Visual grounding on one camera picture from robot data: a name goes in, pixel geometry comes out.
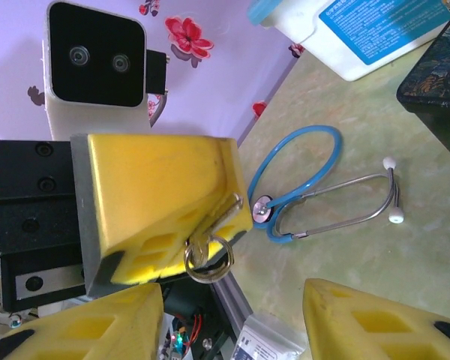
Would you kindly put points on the purple floral cloth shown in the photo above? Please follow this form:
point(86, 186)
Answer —
point(217, 93)

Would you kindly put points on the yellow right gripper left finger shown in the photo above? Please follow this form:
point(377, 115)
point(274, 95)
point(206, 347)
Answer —
point(97, 337)

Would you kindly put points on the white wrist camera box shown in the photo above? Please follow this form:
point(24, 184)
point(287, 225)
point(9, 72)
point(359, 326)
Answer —
point(93, 56)

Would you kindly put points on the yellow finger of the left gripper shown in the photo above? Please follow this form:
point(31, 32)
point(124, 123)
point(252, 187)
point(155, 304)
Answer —
point(246, 222)
point(153, 180)

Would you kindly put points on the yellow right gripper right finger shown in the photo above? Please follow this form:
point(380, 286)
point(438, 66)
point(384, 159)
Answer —
point(360, 337)

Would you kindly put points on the white container with blue label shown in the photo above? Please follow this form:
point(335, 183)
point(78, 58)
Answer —
point(378, 33)

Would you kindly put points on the dark box with painting print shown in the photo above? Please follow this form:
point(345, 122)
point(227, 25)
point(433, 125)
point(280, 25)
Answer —
point(438, 82)

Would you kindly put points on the circuit board with LEDs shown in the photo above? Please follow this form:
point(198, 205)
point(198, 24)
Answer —
point(178, 343)

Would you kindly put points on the clear plastic bag with label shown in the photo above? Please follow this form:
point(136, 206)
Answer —
point(270, 341)

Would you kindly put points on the blue stethoscope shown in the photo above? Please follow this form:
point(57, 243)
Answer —
point(307, 129)

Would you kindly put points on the aluminium frame rail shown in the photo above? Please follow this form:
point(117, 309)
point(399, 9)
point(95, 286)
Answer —
point(236, 300)

